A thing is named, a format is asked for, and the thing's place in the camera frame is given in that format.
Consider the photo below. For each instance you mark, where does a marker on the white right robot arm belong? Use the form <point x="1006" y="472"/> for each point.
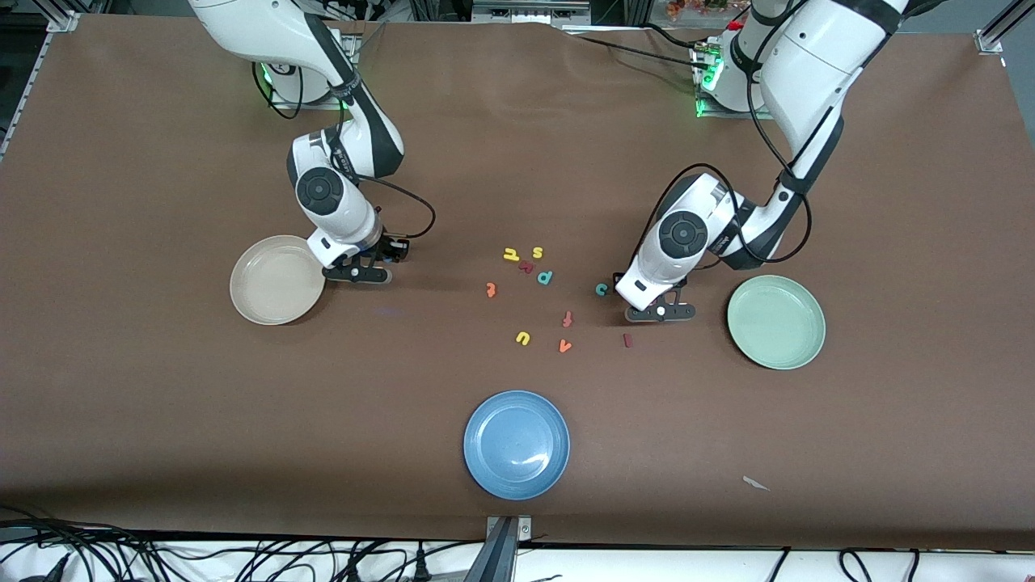
<point x="267" y="32"/>

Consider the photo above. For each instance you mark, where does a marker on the orange artificial flowers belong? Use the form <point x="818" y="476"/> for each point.
<point x="695" y="6"/>

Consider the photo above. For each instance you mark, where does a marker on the blue round plate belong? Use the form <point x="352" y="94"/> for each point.
<point x="516" y="444"/>

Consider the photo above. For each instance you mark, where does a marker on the beige brown round plate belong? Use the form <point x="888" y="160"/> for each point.
<point x="271" y="283"/>

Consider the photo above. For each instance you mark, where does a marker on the aluminium frame profile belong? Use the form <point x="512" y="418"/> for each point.
<point x="61" y="20"/>
<point x="988" y="40"/>

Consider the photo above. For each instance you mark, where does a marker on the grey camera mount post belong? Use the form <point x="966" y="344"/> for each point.
<point x="501" y="558"/>

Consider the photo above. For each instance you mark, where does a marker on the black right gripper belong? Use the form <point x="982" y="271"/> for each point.
<point x="382" y="250"/>

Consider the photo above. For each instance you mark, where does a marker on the light green round plate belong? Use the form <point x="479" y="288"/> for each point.
<point x="776" y="322"/>

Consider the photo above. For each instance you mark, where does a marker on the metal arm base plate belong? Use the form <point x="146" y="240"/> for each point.
<point x="299" y="104"/>
<point x="728" y="114"/>

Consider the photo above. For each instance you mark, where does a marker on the grey metal rail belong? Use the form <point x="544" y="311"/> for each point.
<point x="525" y="14"/>

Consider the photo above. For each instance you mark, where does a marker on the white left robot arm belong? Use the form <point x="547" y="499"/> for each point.
<point x="808" y="73"/>

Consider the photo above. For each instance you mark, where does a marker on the white paper scrap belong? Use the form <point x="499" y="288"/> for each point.
<point x="756" y="483"/>

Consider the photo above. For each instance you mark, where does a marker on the brown paper table cover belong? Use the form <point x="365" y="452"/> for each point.
<point x="242" y="420"/>

